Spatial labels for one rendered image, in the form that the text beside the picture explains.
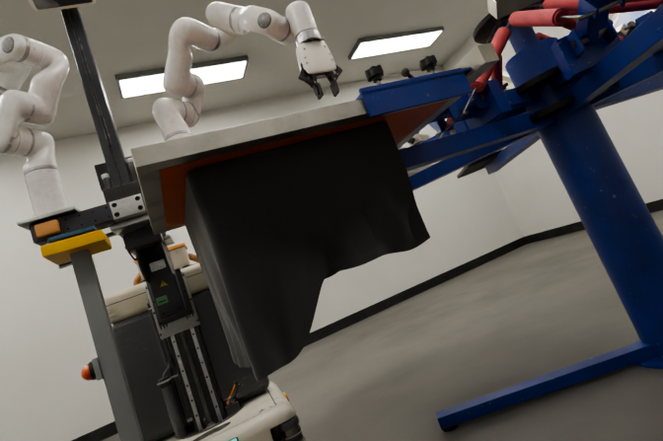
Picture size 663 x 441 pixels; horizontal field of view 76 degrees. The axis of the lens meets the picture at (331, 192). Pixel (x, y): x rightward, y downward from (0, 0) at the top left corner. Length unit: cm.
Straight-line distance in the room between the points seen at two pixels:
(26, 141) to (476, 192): 569
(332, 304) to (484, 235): 246
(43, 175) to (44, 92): 27
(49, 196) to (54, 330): 347
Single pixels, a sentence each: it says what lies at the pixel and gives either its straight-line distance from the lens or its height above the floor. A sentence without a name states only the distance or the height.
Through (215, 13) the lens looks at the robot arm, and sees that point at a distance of 155.
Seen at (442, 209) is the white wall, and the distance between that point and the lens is 607.
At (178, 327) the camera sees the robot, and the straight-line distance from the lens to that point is 191.
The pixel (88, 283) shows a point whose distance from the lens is 119.
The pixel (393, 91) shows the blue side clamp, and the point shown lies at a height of 99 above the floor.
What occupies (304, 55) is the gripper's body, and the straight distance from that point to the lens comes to 130.
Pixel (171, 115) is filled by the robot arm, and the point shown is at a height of 136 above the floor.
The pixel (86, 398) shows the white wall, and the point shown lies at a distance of 496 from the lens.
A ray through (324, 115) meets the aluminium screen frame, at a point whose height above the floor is 97.
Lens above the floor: 66
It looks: 10 degrees up
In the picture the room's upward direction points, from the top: 22 degrees counter-clockwise
